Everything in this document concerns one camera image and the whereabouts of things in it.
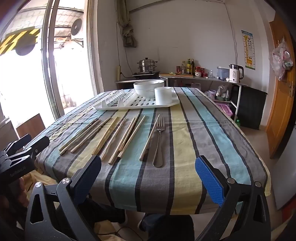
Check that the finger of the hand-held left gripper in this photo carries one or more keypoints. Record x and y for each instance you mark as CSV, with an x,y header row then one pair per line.
x,y
20,141
39,145

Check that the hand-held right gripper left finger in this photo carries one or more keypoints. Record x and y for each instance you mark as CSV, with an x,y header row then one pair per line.
x,y
89,179

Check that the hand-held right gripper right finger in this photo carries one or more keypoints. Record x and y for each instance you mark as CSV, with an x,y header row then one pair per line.
x,y
209,183

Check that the set of wooden chopsticks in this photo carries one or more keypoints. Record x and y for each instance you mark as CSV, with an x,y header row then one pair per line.
x,y
105,135

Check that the metal fork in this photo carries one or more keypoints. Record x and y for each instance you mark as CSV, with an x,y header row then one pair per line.
x,y
158,160

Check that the white cup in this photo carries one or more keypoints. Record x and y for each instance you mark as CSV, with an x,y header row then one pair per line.
x,y
163,96

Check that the person's left hand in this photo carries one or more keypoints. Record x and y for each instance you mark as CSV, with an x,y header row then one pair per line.
x,y
21,192

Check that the brown wooden board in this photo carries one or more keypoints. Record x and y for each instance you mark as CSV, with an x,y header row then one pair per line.
x,y
30,127

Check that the yellow cloth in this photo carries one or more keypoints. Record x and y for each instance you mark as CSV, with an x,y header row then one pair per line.
x,y
44,178

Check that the striped tablecloth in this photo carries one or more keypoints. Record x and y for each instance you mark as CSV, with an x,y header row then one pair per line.
x,y
185,150

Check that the green plastic bottle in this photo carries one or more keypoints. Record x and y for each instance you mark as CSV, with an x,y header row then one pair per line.
x,y
238,121

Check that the pink storage box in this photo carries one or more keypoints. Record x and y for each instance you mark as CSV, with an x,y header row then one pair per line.
x,y
223,108

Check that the white refrigerator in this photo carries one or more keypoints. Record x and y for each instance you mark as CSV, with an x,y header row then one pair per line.
x,y
286,180

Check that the black covered cabinet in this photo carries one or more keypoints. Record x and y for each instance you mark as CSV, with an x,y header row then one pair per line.
x,y
251,109

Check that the purple mug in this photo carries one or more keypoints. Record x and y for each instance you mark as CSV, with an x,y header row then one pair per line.
x,y
211,94

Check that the white dish rack tray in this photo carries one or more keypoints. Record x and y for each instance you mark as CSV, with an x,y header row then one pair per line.
x,y
138,103

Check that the crumpled plastic bags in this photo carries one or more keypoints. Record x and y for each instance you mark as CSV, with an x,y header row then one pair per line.
x,y
223,91

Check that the wooden door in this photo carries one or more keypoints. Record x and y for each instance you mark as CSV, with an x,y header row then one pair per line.
x,y
281,111

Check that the yellow black striped sign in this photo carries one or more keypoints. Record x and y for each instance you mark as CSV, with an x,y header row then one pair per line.
x,y
18,39

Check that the sliding glass door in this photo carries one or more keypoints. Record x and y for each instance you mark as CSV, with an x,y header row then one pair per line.
x,y
92,58

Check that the white bowl black rim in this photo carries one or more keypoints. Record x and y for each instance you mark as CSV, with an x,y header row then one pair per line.
x,y
145,93
144,83

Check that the beige power strip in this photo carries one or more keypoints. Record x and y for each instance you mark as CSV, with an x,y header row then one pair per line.
x,y
118,74

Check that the drinking glass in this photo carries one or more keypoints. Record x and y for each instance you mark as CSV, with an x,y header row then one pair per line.
x,y
211,74

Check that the white enamel jar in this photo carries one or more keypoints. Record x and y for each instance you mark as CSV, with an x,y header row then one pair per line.
x,y
198,74

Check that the clear plastic container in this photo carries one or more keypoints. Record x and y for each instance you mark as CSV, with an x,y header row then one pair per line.
x,y
222,73

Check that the white electric kettle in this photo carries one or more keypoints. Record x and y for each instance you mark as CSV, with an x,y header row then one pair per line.
x,y
234,74

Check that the wooden cutting board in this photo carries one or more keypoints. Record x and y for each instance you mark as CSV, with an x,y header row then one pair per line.
x,y
175,75

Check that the dark glass bottle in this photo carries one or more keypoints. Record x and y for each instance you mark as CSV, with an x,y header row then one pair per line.
x,y
192,67

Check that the small sauce bottle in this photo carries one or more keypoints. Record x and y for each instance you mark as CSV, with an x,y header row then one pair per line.
x,y
183,68

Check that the green glass bottle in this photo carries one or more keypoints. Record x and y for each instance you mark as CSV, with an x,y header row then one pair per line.
x,y
189,67

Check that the black induction cooker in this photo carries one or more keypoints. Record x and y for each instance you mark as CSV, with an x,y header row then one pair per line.
x,y
145,74

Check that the outdoor air conditioner unit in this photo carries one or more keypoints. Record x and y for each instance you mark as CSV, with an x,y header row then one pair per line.
x,y
76,26

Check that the stainless steamer pot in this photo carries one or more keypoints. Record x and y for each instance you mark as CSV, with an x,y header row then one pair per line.
x,y
146,64

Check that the giraffe height chart poster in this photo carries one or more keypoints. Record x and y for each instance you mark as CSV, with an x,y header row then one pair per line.
x,y
248,49

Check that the hanging green cloth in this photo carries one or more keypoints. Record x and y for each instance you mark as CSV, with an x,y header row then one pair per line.
x,y
128,34

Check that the hanging plastic bags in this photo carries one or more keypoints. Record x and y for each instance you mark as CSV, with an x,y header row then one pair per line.
x,y
281,60

